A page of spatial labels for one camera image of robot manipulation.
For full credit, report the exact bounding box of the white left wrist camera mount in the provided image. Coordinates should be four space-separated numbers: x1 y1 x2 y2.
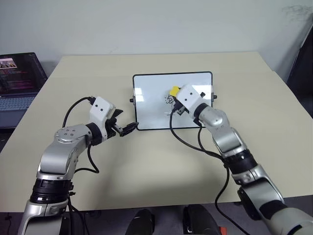
89 96 116 128

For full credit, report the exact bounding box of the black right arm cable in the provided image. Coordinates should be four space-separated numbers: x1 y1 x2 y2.
169 109 248 235

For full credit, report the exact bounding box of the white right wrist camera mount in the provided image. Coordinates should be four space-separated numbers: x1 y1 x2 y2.
176 84 205 110

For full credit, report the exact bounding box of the black framed whiteboard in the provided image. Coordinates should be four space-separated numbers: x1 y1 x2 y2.
129 71 218 131

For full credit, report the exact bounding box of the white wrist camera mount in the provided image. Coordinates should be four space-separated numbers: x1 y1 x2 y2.
89 96 116 128
176 84 205 110

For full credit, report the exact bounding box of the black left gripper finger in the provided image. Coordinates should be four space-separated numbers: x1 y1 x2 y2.
119 122 139 137
111 109 124 121

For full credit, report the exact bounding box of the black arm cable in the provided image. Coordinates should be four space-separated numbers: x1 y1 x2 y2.
169 109 248 235
62 96 100 174

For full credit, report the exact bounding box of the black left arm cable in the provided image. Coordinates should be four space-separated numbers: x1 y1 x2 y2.
62 96 100 174

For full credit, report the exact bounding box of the open grey laptop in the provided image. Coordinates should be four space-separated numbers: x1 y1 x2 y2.
0 52 48 129

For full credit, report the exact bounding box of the dark rounded shape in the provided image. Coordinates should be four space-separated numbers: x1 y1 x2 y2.
125 209 156 235
183 204 220 235

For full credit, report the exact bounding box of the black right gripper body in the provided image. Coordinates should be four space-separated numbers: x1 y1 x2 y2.
174 102 191 116

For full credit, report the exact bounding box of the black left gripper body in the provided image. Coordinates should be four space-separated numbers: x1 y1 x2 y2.
104 117 123 141

